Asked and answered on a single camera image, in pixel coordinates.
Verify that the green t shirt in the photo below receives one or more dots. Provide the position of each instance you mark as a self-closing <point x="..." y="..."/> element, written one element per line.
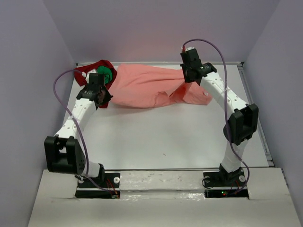
<point x="108" y="75"/>

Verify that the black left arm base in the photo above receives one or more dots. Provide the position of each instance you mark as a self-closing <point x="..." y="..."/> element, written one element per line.
<point x="97" y="189"/>

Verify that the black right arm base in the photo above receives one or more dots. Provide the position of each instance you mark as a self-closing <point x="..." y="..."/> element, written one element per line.
<point x="216" y="187"/>

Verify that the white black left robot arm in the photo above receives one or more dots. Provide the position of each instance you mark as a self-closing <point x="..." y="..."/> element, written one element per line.
<point x="66" y="152"/>

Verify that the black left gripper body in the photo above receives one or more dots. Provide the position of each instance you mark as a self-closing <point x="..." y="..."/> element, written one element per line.
<point x="106" y="97"/>

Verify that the pink t shirt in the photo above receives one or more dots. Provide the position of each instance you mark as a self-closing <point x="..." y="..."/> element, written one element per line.
<point x="142" y="86"/>

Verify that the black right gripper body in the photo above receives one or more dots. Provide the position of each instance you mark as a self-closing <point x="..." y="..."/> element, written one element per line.
<point x="186" y="75"/>

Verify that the dark red t shirt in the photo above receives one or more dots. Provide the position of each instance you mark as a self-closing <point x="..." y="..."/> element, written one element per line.
<point x="81" y="75"/>

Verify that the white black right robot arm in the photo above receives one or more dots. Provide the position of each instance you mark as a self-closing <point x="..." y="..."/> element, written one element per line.
<point x="241" y="118"/>

